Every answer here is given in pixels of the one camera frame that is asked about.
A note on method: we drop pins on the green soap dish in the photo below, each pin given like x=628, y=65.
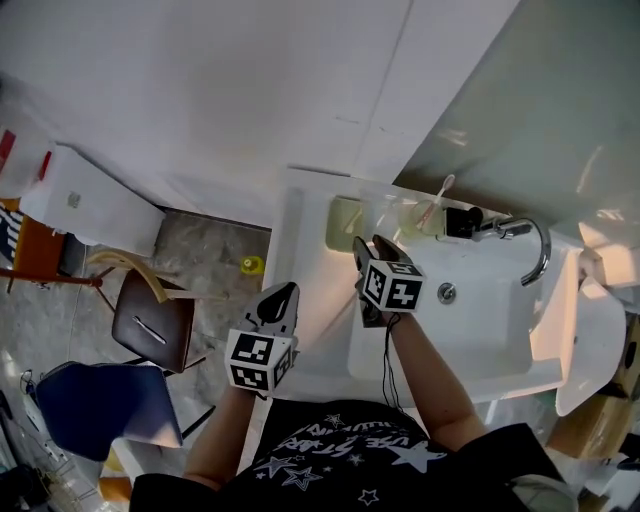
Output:
x=340, y=227

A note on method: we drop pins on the person's right forearm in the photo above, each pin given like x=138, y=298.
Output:
x=435, y=380

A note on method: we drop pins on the black white patterned fabric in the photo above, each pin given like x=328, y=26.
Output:
x=10, y=232

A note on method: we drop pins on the orange item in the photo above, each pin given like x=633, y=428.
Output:
x=115, y=490

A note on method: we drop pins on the chrome faucet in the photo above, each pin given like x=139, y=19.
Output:
x=542, y=250

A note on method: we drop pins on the white water dispenser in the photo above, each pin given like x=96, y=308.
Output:
x=100, y=205

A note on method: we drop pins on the person's left forearm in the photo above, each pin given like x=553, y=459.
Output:
x=220, y=440

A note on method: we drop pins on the black soap dispenser bottle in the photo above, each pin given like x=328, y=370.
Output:
x=460, y=222

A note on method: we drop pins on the white sink vanity cabinet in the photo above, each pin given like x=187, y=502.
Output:
x=475, y=325

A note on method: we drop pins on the cardboard box with round hole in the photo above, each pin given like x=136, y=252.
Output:
x=625, y=360

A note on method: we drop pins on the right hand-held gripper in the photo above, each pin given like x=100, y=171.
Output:
x=395, y=290

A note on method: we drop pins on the small yellow bottle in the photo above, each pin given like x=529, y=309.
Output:
x=251, y=264

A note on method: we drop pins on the clear toothbrush cup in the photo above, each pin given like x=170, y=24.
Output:
x=415, y=222

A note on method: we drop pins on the brown chair with wooden back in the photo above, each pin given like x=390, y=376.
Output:
x=150, y=320

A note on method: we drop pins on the pink toothbrush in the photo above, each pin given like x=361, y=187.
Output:
x=437, y=197

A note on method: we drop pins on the metal sink drain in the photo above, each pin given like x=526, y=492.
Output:
x=446, y=293

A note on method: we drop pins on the dark blue chair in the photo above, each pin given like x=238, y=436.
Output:
x=105, y=405

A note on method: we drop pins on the plain cardboard box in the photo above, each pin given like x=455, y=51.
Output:
x=585, y=430

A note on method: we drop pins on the small white utensil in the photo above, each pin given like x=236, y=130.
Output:
x=150, y=330

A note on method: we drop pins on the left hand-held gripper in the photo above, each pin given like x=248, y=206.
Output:
x=257, y=360

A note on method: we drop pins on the black star print t-shirt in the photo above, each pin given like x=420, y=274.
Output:
x=360, y=460

